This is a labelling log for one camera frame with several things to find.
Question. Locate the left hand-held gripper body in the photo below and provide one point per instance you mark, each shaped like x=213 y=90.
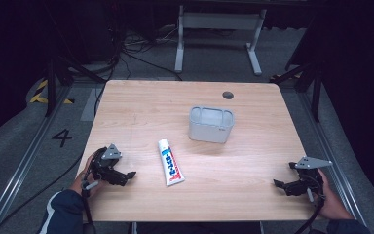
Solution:
x=105 y=164

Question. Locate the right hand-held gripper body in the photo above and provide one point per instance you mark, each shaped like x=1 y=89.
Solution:
x=310 y=177

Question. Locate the person's left hand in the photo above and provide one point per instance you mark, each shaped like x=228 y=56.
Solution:
x=86 y=177

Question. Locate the person's right hand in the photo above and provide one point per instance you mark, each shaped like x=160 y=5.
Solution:
x=334 y=201

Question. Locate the white toothpaste tube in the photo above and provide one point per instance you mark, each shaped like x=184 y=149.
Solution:
x=170 y=162

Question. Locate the black tripod stand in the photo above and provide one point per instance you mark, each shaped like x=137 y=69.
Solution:
x=315 y=87
x=51 y=84

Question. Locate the grey plastic container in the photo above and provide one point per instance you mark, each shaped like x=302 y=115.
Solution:
x=211 y=125

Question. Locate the yellow black hazard tape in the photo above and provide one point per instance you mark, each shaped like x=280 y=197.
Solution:
x=39 y=97

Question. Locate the white metal stand frame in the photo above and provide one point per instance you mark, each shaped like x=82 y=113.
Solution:
x=219 y=21

